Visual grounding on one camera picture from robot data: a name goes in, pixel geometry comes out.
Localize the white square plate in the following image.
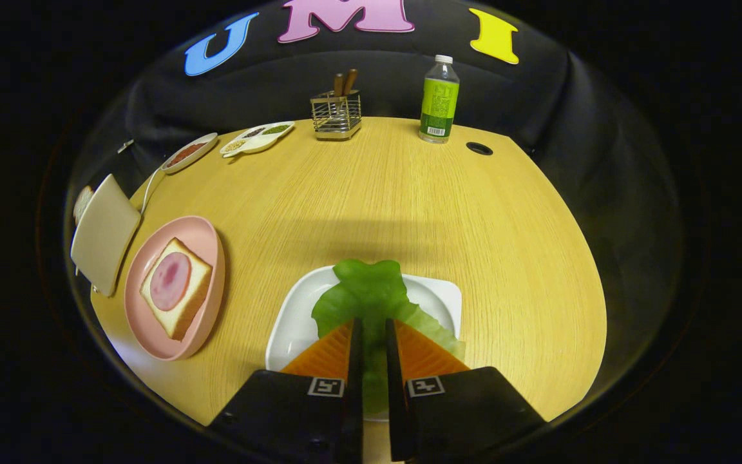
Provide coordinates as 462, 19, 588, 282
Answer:
265, 266, 463, 423

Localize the white bread slice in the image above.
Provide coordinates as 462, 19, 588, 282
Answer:
73, 186, 95, 225

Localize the white divided spice dish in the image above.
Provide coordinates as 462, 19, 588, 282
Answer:
220, 121, 296, 158

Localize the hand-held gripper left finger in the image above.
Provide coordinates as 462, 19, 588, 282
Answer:
209, 317, 365, 464

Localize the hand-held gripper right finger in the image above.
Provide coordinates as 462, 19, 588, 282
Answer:
385, 318, 547, 463

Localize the pink round plate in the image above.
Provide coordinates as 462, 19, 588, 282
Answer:
124, 215, 226, 362

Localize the metal wire utensil holder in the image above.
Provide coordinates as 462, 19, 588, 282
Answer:
310, 90, 363, 141

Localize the green lettuce leaf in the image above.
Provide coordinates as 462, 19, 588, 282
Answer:
310, 259, 467, 416

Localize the white toaster cable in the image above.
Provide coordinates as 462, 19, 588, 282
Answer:
141, 169, 166, 213

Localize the beige round plate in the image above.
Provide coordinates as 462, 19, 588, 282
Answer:
161, 133, 218, 175

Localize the thick toast slice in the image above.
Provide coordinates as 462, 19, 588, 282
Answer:
139, 238, 214, 342

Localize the white toaster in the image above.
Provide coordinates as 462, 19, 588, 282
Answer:
70, 174, 142, 298

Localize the black backdrop cloth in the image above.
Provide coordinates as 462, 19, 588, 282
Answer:
67, 0, 687, 400

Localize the pink ham slice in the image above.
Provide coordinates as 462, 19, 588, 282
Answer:
149, 252, 192, 312

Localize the red meat steak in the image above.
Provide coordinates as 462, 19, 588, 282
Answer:
167, 142, 208, 167

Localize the green label drink bottle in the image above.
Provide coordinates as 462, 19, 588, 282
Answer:
419, 55, 461, 144

